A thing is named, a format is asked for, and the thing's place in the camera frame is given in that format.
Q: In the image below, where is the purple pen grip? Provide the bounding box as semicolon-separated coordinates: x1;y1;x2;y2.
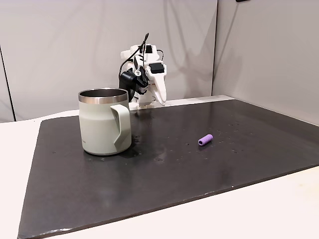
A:
197;133;214;147

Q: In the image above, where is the pale green steel mug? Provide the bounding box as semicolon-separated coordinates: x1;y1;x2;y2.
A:
78;88;133;156

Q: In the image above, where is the black table mat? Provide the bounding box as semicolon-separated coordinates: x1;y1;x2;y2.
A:
16;98;319;239

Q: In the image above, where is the black camera box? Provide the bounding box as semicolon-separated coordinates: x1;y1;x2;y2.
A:
119;69;149;97

